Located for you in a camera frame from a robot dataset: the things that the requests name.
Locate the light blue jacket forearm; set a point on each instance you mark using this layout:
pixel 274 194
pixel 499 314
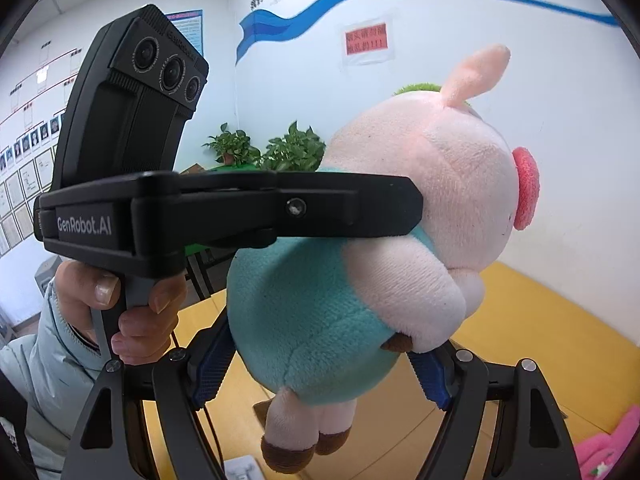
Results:
pixel 54 371

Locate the green potted plant right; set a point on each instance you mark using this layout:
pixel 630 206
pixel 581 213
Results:
pixel 298 150

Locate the white phone stand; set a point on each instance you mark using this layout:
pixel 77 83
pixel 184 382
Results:
pixel 243 468

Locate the green potted plant left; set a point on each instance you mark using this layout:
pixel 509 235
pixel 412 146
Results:
pixel 232 148

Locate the pink pig plush teal shirt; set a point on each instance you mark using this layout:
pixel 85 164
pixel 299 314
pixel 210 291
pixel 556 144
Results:
pixel 320 321

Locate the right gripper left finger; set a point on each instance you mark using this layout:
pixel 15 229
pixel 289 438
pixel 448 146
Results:
pixel 111 439

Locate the green potted plant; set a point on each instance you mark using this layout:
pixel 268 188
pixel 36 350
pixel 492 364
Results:
pixel 298 150
pixel 232 148

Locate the pink bear plush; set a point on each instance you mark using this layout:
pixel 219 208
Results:
pixel 598 455

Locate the red paper wall notice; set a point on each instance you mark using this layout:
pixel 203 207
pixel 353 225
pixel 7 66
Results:
pixel 368 43

